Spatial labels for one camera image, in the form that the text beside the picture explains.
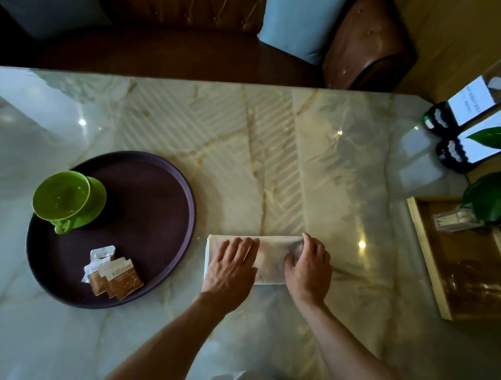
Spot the dark bottle with white label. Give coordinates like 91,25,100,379
422,59,501,136
436,111,501,174

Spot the light blue cushion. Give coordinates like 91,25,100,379
258,0,349,66

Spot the person's left forearm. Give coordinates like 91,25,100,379
104,292,235,380

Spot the clear glass jar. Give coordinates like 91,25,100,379
442,258,501,311

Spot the white sachet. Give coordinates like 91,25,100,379
81,245,116,283

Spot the person's right hand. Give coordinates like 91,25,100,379
284,233,333,308

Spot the clear toothpick box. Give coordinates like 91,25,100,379
432,207,485,234

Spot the green cup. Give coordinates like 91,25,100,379
32,171,91,235

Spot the wooden tray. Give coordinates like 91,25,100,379
406,197,501,322

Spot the brown sachet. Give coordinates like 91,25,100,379
98,257,144,301
87,267,109,297

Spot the white napkin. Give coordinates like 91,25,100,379
204,235,306,285

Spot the green leafy plant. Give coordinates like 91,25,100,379
461,126,501,224

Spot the dark round tray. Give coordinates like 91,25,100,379
26,151,196,310

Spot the person's right forearm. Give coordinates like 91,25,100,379
293,299,397,380

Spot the green saucer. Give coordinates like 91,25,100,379
51,176,107,230

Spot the person's left hand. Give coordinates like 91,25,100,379
201,237,261,314

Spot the brown leather sofa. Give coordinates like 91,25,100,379
0,0,418,93

